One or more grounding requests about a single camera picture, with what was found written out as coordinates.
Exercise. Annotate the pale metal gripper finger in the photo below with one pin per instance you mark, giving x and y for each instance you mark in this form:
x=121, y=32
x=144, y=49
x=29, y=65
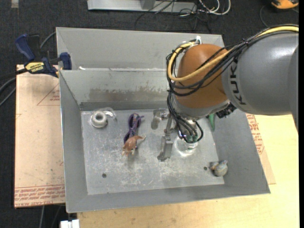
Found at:
x=155, y=120
x=166, y=148

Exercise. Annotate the clear glass jar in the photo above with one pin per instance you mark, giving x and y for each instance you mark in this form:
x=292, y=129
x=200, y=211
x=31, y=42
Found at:
x=186, y=149

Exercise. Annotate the purple sunglasses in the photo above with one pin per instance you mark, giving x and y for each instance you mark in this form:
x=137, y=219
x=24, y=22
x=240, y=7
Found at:
x=134, y=125

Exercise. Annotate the green pointed object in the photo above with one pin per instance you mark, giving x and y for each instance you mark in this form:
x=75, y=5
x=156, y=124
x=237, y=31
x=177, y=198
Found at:
x=212, y=123

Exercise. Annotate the brown toy animal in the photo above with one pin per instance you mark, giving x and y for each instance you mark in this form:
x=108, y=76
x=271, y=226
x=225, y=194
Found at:
x=130, y=145

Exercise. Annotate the grey metal bin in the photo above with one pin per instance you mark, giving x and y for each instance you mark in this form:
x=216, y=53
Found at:
x=118, y=170

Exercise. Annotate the grey-blue toy bird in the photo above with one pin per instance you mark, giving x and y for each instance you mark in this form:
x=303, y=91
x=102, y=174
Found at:
x=220, y=168

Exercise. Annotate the brown cardboard board, red print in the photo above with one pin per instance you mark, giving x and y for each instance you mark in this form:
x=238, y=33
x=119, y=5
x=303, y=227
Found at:
x=38, y=139

